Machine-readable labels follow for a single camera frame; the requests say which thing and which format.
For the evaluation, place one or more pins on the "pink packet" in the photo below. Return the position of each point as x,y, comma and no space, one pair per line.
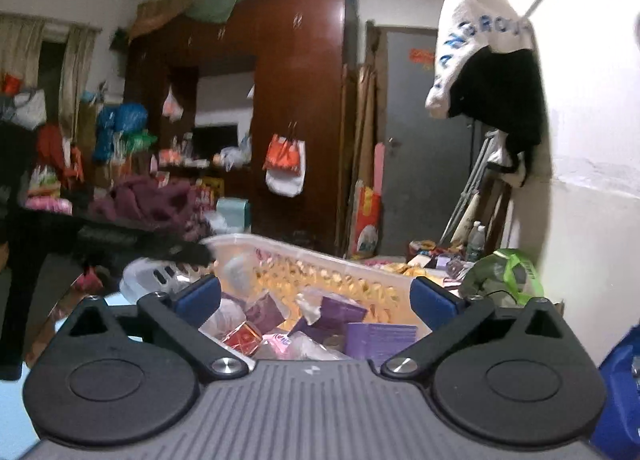
277,344

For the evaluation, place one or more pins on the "metal crutch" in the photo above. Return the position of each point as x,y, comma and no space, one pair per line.
470,190

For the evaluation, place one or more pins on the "brown wooden wardrobe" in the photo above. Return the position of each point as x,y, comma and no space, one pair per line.
300,90

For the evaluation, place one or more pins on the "purple box with flap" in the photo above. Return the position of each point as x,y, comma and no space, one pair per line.
265,311

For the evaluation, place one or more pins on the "blue tote bag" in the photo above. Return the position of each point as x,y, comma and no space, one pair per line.
620,390

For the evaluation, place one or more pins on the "clear water bottle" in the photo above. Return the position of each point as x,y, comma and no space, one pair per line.
475,242

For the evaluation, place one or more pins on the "maroon cloth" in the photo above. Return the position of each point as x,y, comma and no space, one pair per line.
150,202

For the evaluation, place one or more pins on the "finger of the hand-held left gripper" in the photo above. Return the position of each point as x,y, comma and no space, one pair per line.
150,246

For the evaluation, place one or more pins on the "black monitor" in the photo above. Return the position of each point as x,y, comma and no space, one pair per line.
215,140

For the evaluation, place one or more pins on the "large purple box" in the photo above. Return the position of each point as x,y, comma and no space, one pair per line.
380,340

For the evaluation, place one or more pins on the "hanging white and black garment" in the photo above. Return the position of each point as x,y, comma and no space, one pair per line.
500,90

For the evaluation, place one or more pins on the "orange and white tote bag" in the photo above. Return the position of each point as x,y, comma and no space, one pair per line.
285,165

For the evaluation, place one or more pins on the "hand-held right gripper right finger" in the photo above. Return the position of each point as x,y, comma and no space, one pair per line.
435,302

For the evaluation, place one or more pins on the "green plastic bag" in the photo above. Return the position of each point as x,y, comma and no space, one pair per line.
505,272

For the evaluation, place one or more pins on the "teal box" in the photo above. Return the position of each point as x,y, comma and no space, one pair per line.
232,215

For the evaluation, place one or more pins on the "red and yellow bag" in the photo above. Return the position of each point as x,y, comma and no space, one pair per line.
366,220

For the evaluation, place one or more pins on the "clear bag with white item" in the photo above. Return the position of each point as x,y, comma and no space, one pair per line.
225,317

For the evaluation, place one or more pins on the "pile of colourful snack packets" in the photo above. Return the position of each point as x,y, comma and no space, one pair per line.
430,252

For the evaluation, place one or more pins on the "beige curtain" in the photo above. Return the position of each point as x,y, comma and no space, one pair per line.
75,70

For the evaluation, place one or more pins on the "grey door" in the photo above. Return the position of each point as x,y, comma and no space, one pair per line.
425,165

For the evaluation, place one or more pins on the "small purple box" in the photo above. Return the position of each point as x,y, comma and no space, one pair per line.
342,312

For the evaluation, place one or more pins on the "white plastic basket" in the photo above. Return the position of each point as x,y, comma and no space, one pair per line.
320,270

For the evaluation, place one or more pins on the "blue plastic bags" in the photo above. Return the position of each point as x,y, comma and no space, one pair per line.
120,128

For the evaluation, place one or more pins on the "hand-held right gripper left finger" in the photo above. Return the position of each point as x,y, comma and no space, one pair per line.
197,297

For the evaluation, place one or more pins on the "hanging white and red plastic bag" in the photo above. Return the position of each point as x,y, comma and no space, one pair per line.
171,105

